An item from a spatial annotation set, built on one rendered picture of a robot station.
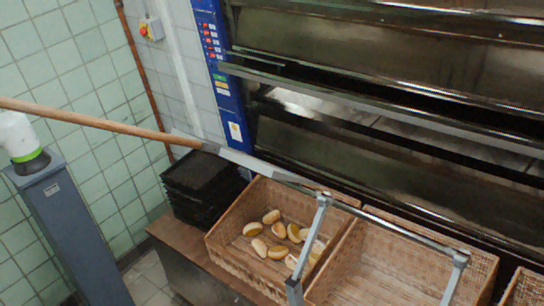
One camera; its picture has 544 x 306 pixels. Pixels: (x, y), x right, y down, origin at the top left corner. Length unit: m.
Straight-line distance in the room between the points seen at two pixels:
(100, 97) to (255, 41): 1.13
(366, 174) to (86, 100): 1.58
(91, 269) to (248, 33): 1.33
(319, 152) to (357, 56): 0.56
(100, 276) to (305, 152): 1.17
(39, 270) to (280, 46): 1.89
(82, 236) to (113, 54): 1.02
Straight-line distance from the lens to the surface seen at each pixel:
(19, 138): 2.20
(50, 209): 2.33
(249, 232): 2.41
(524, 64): 1.56
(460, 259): 1.50
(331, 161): 2.14
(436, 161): 1.84
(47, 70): 2.75
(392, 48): 1.71
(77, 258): 2.51
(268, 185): 2.48
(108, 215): 3.18
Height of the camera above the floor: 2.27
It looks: 35 degrees down
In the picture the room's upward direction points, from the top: 11 degrees counter-clockwise
